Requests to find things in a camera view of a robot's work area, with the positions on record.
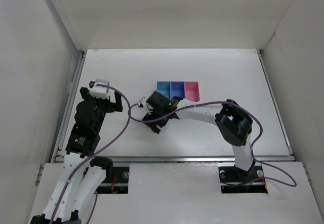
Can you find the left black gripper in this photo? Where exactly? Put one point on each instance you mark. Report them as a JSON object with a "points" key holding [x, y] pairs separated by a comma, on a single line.
{"points": [[102, 102]]}

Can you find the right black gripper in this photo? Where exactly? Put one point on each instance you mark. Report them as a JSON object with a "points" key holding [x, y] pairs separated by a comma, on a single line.
{"points": [[150, 119]]}

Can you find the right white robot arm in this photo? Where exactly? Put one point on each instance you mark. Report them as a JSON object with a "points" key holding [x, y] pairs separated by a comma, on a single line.
{"points": [[234, 124]]}

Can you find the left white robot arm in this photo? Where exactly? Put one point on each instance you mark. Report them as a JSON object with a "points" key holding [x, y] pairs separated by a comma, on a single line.
{"points": [[82, 172]]}

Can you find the light blue container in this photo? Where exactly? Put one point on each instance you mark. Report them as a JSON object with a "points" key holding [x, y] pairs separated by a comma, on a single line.
{"points": [[163, 87]]}

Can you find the dark blue container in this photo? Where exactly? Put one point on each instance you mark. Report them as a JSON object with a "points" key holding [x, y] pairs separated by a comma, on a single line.
{"points": [[177, 89]]}

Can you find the pink container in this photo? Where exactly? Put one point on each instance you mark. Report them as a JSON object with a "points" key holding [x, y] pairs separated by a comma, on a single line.
{"points": [[192, 91]]}

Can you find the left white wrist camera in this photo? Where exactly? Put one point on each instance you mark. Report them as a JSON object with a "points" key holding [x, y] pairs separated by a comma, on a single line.
{"points": [[98, 89]]}

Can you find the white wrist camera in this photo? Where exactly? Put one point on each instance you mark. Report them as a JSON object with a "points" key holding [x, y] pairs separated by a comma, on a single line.
{"points": [[98, 89], [144, 105]]}

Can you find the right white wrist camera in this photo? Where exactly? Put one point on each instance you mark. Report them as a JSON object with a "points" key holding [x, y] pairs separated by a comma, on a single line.
{"points": [[144, 105]]}

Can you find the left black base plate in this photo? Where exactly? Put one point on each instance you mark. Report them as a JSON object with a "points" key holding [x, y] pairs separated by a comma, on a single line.
{"points": [[118, 183]]}

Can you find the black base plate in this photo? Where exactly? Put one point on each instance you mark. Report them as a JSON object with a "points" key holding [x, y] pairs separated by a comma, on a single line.
{"points": [[118, 183], [236, 181]]}

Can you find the aluminium rail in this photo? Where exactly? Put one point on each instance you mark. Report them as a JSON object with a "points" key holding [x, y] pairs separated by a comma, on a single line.
{"points": [[288, 158]]}

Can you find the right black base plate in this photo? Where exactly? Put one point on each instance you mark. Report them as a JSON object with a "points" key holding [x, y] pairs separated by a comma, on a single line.
{"points": [[236, 181]]}

